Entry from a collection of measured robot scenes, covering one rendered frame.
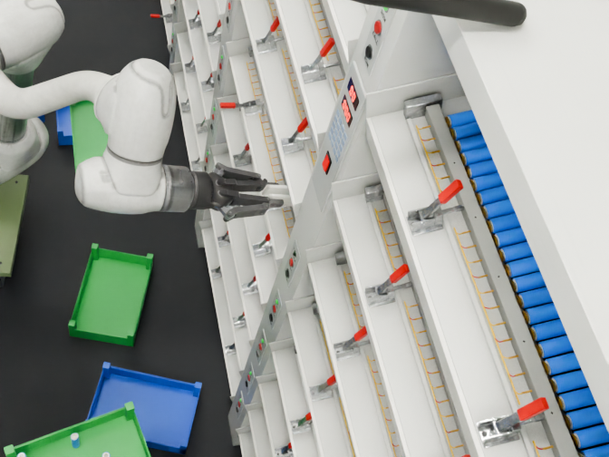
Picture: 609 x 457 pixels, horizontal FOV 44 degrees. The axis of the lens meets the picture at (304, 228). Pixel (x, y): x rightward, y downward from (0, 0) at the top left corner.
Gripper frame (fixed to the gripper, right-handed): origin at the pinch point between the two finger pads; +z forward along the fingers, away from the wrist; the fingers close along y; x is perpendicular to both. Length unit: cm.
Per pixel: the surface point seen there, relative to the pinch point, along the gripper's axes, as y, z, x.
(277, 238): -5.2, 1.7, 8.3
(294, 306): -22.5, 0.4, 6.3
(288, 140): 3.3, -3.5, -13.4
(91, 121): 100, -7, 98
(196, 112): 81, 19, 66
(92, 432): -23, -26, 70
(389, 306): -42, -7, -32
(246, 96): 34.2, 2.9, 7.7
